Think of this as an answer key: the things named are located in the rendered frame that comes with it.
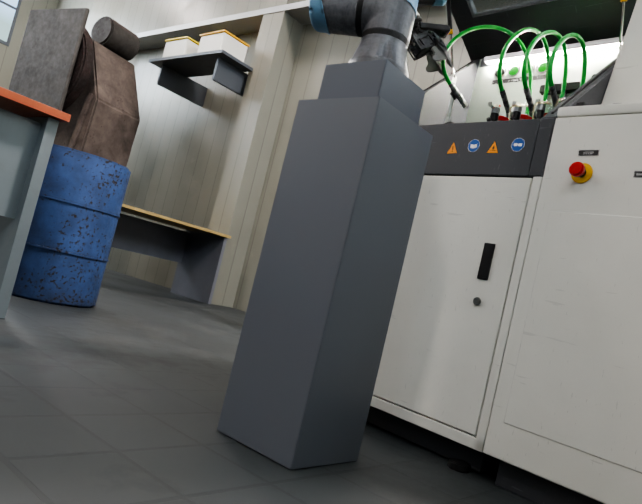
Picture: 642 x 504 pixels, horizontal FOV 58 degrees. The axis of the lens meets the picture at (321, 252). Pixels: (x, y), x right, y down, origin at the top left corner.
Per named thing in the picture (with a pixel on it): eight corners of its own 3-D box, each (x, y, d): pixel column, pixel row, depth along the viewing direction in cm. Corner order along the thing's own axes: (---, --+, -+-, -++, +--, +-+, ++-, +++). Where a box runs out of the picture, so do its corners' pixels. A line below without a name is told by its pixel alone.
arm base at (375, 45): (385, 62, 129) (395, 20, 129) (333, 66, 138) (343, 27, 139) (418, 89, 140) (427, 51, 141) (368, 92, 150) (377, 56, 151)
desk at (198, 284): (214, 305, 526) (231, 236, 530) (90, 284, 433) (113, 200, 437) (172, 292, 567) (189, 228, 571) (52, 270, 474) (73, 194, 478)
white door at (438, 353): (305, 368, 193) (352, 172, 197) (310, 368, 194) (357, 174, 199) (473, 435, 146) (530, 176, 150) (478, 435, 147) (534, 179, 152)
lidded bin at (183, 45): (207, 71, 604) (212, 50, 605) (182, 56, 579) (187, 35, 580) (184, 73, 630) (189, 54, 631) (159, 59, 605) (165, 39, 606)
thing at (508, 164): (357, 172, 196) (368, 127, 197) (365, 176, 199) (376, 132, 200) (527, 176, 151) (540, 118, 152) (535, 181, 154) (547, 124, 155)
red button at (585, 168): (562, 178, 140) (567, 157, 140) (569, 183, 143) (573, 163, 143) (584, 178, 136) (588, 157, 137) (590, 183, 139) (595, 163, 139)
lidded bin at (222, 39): (245, 67, 566) (250, 45, 567) (219, 51, 540) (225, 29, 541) (219, 70, 592) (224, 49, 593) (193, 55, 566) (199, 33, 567)
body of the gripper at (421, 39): (415, 63, 199) (396, 35, 200) (434, 54, 201) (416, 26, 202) (422, 50, 191) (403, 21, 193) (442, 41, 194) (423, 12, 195)
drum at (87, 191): (71, 295, 332) (105, 168, 336) (113, 313, 298) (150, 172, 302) (-25, 280, 294) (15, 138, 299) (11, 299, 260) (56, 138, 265)
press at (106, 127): (118, 275, 634) (180, 41, 651) (0, 252, 539) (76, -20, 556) (59, 256, 725) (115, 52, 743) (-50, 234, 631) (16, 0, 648)
